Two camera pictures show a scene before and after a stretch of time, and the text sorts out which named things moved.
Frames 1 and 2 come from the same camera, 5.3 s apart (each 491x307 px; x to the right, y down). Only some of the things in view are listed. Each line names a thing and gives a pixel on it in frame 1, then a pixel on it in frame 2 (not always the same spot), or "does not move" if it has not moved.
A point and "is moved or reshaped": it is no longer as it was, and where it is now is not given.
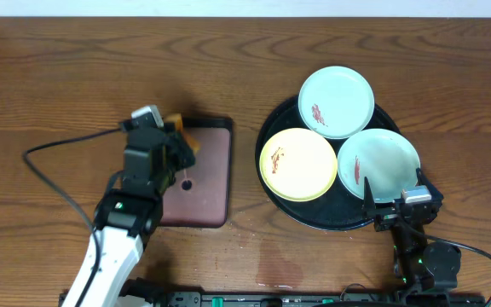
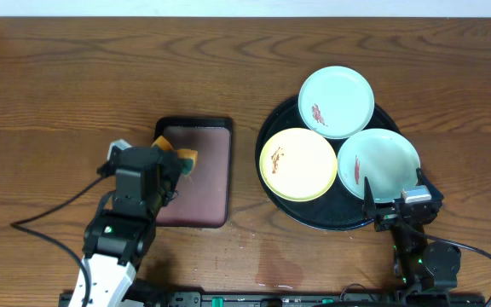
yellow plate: x=298 y=165 does not move
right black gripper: x=369 y=203 does not move
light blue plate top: x=336 y=102 does not move
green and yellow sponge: x=178 y=119 is moved or reshaped
